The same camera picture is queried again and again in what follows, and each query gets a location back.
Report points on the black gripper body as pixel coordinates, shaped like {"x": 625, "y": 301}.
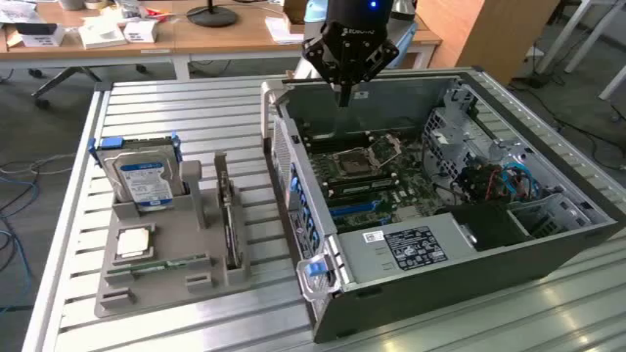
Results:
{"x": 357, "y": 36}

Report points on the black graphics card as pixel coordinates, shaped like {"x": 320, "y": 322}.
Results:
{"x": 230, "y": 220}

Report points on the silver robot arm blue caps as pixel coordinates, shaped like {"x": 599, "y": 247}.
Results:
{"x": 313, "y": 14}

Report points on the white paper stack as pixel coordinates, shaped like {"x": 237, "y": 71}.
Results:
{"x": 281, "y": 31}

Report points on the brown cardboard box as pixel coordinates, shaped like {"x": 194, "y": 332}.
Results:
{"x": 294, "y": 11}

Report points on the wooden desk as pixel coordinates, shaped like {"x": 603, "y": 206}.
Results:
{"x": 221, "y": 36}

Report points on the wooden cabinet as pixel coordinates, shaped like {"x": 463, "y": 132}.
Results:
{"x": 489, "y": 36}

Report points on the black lamp base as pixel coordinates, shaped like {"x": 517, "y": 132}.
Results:
{"x": 213, "y": 18}

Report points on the metal socket cover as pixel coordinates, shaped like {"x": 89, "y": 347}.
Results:
{"x": 386, "y": 150}

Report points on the perforated metal disk bay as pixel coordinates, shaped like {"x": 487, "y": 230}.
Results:
{"x": 451, "y": 146}

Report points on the CPU socket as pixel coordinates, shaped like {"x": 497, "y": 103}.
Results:
{"x": 353, "y": 165}

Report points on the white box with label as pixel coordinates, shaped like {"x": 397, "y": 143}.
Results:
{"x": 142, "y": 33}

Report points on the blue card retainer strip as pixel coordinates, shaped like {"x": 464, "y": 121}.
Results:
{"x": 296, "y": 185}

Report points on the green motherboard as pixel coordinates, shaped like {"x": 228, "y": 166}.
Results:
{"x": 412, "y": 190}

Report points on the white table legs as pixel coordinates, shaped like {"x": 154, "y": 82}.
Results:
{"x": 583, "y": 36}

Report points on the blue expansion slot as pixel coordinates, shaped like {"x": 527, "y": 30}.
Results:
{"x": 353, "y": 209}

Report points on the flat white box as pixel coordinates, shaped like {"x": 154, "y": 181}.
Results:
{"x": 101, "y": 36}

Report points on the grey cup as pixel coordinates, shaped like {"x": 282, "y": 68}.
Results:
{"x": 73, "y": 4}

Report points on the office chair base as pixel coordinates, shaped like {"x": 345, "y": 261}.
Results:
{"x": 63, "y": 75}

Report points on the small metal disk bay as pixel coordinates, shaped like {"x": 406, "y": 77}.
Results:
{"x": 553, "y": 216}

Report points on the white box black lid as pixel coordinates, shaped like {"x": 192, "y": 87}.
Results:
{"x": 42, "y": 38}

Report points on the grey parts rack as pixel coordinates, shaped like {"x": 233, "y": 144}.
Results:
{"x": 181, "y": 234}

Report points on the grey power supply unit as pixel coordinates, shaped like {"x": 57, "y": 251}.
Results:
{"x": 362, "y": 264}

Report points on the blue case latch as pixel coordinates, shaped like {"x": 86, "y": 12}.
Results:
{"x": 314, "y": 270}

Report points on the silver CPU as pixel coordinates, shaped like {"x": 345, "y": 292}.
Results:
{"x": 133, "y": 242}

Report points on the green RAM stick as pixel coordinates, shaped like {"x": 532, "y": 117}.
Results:
{"x": 166, "y": 264}

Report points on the black open PC case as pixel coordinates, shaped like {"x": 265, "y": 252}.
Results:
{"x": 440, "y": 293}

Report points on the hard disk with blue bracket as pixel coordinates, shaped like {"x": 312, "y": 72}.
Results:
{"x": 142, "y": 179}

